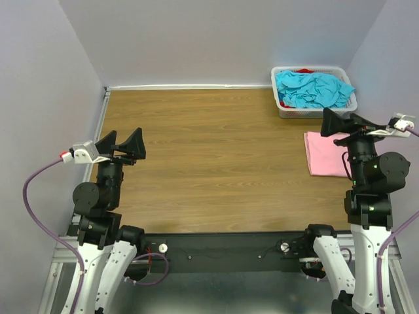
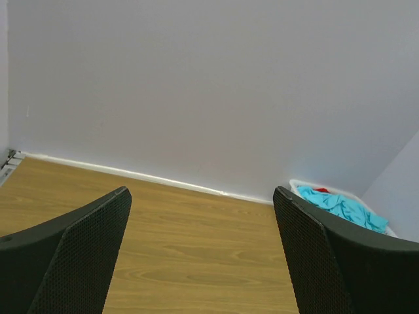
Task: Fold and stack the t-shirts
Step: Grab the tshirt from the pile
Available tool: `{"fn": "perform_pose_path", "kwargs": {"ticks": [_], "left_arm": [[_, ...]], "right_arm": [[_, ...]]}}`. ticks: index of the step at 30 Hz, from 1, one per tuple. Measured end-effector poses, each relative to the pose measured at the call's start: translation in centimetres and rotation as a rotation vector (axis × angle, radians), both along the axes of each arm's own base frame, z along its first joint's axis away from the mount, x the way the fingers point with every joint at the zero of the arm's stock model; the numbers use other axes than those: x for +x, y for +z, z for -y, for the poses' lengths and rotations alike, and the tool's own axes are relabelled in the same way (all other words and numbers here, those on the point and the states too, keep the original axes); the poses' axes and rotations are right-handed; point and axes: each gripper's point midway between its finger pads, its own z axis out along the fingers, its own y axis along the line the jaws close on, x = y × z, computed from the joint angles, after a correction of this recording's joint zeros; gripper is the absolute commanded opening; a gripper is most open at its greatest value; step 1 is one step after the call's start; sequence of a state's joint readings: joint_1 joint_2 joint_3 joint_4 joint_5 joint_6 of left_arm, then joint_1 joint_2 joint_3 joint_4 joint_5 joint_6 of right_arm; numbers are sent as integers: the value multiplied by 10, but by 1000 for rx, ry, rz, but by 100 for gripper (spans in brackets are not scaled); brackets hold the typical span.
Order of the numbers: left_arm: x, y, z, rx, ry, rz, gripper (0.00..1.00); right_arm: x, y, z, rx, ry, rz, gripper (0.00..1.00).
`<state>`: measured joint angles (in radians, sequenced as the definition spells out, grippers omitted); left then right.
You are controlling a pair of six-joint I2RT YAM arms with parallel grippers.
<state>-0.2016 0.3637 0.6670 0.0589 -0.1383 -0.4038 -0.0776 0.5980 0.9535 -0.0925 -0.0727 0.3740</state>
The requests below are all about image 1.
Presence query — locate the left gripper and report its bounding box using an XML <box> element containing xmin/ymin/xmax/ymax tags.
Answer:
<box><xmin>94</xmin><ymin>126</ymin><xmax>147</xmax><ymax>207</ymax></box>

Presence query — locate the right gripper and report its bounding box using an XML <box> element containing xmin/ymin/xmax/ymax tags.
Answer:
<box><xmin>321</xmin><ymin>106</ymin><xmax>390</xmax><ymax>186</ymax></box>

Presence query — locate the light blue t shirt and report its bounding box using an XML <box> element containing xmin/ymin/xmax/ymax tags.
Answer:
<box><xmin>274</xmin><ymin>71</ymin><xmax>355</xmax><ymax>109</ymax></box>

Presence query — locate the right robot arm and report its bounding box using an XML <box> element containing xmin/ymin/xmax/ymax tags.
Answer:
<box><xmin>301</xmin><ymin>109</ymin><xmax>415</xmax><ymax>313</ymax></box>

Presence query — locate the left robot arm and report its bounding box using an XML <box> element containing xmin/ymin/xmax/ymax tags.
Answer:
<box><xmin>62</xmin><ymin>128</ymin><xmax>146</xmax><ymax>313</ymax></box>

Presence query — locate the folded pink t shirt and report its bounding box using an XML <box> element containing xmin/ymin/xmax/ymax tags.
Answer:
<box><xmin>304</xmin><ymin>131</ymin><xmax>351</xmax><ymax>177</ymax></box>

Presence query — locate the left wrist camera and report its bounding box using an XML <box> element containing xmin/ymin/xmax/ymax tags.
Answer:
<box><xmin>60</xmin><ymin>141</ymin><xmax>111</xmax><ymax>164</ymax></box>

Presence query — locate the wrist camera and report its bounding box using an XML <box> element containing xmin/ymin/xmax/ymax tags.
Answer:
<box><xmin>367</xmin><ymin>113</ymin><xmax>418</xmax><ymax>138</ymax></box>
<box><xmin>60</xmin><ymin>141</ymin><xmax>111</xmax><ymax>164</ymax></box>

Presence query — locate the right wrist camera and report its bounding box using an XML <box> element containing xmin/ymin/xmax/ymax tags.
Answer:
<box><xmin>367</xmin><ymin>113</ymin><xmax>418</xmax><ymax>138</ymax></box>

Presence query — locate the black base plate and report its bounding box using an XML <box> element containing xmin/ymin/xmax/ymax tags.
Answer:
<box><xmin>145</xmin><ymin>231</ymin><xmax>315</xmax><ymax>274</ymax></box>

